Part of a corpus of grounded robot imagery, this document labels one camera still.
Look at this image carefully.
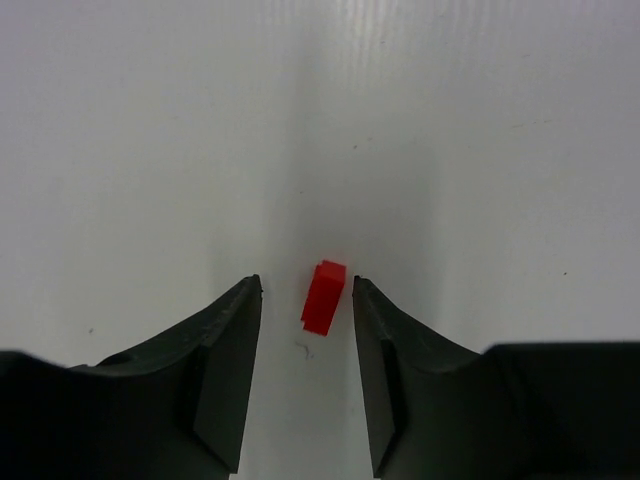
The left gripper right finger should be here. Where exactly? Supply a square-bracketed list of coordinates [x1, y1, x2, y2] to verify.
[352, 277, 639, 479]

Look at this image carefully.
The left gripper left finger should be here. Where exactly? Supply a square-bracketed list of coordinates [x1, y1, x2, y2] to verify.
[1, 275, 262, 479]

